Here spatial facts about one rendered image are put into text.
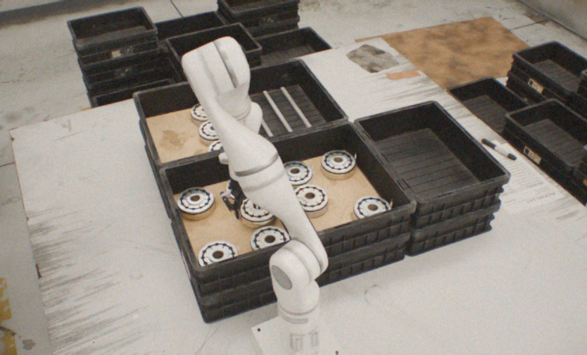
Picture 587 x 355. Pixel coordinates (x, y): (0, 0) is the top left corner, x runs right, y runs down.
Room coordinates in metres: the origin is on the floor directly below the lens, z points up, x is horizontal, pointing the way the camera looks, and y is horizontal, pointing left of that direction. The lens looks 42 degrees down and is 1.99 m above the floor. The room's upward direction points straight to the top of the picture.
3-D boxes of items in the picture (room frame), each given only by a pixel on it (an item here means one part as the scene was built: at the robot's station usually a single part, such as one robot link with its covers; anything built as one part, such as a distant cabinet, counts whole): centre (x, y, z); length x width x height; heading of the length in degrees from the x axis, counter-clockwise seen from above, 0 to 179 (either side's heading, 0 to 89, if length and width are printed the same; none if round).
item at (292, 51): (2.68, 0.01, 0.31); 0.40 x 0.30 x 0.34; 116
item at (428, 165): (1.31, -0.40, 0.87); 0.40 x 0.30 x 0.11; 22
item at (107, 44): (2.70, 0.91, 0.37); 0.40 x 0.30 x 0.45; 116
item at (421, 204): (1.31, -0.40, 0.92); 0.40 x 0.30 x 0.02; 22
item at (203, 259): (0.95, 0.18, 0.86); 0.10 x 0.10 x 0.01
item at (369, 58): (2.19, -0.35, 0.71); 0.22 x 0.19 x 0.01; 26
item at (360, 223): (1.20, -0.12, 0.92); 0.40 x 0.30 x 0.02; 22
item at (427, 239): (1.31, -0.40, 0.76); 0.40 x 0.30 x 0.12; 22
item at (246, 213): (1.11, 0.09, 0.88); 0.10 x 0.10 x 0.01
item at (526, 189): (1.44, -0.72, 0.70); 0.33 x 0.23 x 0.01; 26
